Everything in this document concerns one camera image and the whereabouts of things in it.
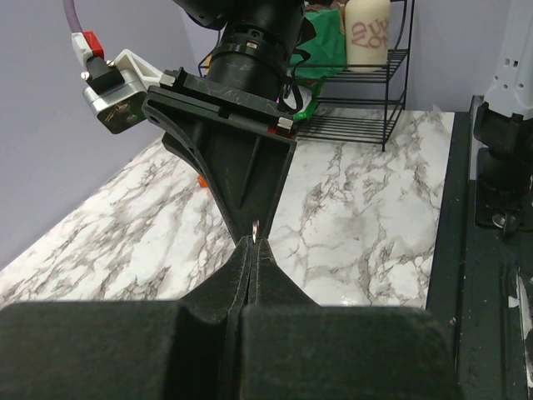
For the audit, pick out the cream lotion pump bottle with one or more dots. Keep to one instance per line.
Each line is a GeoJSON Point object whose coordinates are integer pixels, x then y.
{"type": "Point", "coordinates": [367, 34]}

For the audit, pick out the black wire rack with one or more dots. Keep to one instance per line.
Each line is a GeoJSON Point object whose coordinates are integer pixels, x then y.
{"type": "Point", "coordinates": [356, 89]}

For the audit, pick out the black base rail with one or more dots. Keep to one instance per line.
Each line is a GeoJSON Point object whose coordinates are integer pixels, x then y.
{"type": "Point", "coordinates": [481, 279]}

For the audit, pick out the green snack bag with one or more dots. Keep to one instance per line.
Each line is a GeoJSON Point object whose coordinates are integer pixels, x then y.
{"type": "Point", "coordinates": [319, 55]}

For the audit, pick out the red handled steel key organizer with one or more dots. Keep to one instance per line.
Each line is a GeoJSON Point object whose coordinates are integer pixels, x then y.
{"type": "Point", "coordinates": [255, 230]}

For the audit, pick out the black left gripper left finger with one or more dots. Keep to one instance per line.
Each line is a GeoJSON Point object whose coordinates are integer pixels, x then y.
{"type": "Point", "coordinates": [182, 349]}

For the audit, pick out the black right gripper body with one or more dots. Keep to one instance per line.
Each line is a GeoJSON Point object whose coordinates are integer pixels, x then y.
{"type": "Point", "coordinates": [256, 46]}

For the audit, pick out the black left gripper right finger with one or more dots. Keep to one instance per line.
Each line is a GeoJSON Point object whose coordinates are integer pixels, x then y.
{"type": "Point", "coordinates": [305, 351]}

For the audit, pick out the orange razor box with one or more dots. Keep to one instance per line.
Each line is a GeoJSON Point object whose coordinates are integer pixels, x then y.
{"type": "Point", "coordinates": [202, 181]}

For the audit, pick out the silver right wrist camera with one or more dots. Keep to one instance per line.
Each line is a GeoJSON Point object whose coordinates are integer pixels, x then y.
{"type": "Point", "coordinates": [116, 89]}

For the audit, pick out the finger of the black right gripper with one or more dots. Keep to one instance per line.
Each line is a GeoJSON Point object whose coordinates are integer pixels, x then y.
{"type": "Point", "coordinates": [240, 143]}

